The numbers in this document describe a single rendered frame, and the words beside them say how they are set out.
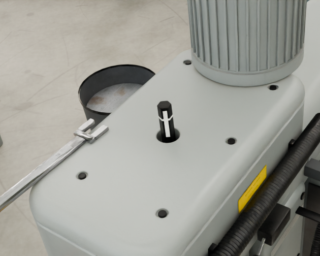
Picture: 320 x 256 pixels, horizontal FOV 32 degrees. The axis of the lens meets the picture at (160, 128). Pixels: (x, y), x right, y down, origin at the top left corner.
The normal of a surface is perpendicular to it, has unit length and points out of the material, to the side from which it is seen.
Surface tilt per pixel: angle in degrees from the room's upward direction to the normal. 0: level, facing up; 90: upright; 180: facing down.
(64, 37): 0
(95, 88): 86
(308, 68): 0
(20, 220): 0
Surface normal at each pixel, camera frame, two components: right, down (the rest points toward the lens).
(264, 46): 0.21, 0.61
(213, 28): -0.62, 0.55
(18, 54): -0.11, -0.77
